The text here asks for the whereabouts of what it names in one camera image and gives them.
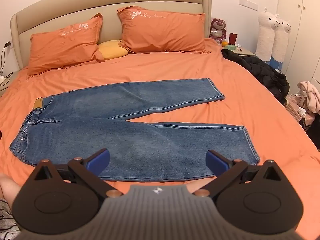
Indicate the white alpaca plush toy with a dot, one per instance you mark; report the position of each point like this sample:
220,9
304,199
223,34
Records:
281,42
265,37

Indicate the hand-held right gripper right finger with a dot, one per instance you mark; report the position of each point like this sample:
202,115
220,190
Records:
217,163

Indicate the grey patterned cloth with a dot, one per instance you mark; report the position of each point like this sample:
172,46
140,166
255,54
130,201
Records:
6,220

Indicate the white wall switch panel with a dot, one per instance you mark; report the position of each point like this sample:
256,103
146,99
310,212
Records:
248,4

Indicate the blue denim pants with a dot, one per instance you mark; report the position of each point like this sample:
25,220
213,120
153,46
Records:
130,135

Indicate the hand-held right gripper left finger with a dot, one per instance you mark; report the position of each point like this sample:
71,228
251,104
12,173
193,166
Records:
98,162

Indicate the orange fruit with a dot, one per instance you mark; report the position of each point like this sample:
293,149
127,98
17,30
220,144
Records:
225,44

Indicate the white wardrobe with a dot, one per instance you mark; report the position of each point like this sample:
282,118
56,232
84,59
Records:
300,30

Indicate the person's leg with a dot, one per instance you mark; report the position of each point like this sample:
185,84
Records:
8,190

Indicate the pink clothing pile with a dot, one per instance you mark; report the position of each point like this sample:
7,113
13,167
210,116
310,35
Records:
308,95

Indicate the bedside table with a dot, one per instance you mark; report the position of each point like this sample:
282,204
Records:
246,53

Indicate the red cup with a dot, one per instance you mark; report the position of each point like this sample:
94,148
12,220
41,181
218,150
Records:
232,39

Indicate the pink bear plush toy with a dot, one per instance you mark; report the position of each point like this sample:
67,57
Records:
218,27

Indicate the green box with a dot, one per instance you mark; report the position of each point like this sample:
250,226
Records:
230,47

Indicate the black puffer jacket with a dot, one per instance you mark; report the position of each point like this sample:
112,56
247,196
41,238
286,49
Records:
262,72

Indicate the orange embroidered pillow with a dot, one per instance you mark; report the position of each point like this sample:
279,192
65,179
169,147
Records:
162,32
62,47

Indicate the small yellow pillow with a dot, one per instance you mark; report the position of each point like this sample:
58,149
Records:
111,50

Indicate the beige upholstered headboard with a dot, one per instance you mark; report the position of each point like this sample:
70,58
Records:
75,10

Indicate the pink suitcase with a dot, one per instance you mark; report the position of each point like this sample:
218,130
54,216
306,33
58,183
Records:
297,112

